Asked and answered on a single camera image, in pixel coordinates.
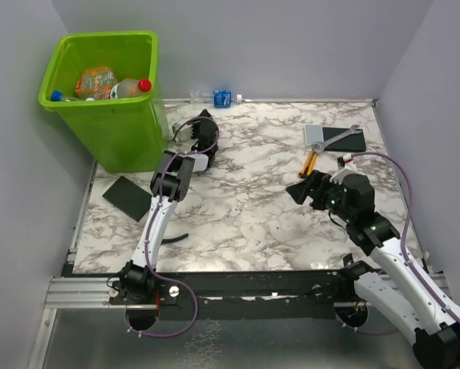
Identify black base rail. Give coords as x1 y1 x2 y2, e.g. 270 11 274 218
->
106 270 368 327

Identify pepsi bottle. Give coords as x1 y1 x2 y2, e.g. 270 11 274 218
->
50 90 80 102

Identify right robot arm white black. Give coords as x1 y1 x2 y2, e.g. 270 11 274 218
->
286 171 460 368

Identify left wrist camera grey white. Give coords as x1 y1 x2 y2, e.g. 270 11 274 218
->
171 123 193 142

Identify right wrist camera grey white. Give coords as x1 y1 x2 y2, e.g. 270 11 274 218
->
329 153 358 184

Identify black foam block left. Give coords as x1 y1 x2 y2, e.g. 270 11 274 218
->
102 176 151 222

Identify blue handled pliers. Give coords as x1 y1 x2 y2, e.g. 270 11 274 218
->
162 233 189 244

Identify blue label bottle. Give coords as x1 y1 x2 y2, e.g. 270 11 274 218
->
189 89 243 108

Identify black foam block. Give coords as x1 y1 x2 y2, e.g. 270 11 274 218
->
323 128 366 153
102 176 151 222

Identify silver wrench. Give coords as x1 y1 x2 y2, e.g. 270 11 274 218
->
312 125 362 153

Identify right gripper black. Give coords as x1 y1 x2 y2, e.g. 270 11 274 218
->
286 168 355 223

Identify green plastic bin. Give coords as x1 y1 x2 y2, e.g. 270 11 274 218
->
38 30 168 173

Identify red label clear bottle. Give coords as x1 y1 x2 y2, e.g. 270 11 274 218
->
106 78 152 99

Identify black foam block right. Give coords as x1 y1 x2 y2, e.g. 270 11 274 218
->
323 128 366 153

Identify grey rectangular plate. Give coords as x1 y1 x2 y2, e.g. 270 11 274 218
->
303 124 324 146

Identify yellow black utility knife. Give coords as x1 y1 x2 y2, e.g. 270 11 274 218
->
299 151 318 178

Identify crushed orange label bottle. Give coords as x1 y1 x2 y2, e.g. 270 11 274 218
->
74 66 117 100

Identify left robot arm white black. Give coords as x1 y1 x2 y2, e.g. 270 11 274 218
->
113 109 220 304

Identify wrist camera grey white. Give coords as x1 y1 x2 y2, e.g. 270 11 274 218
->
329 153 358 184
171 123 193 142

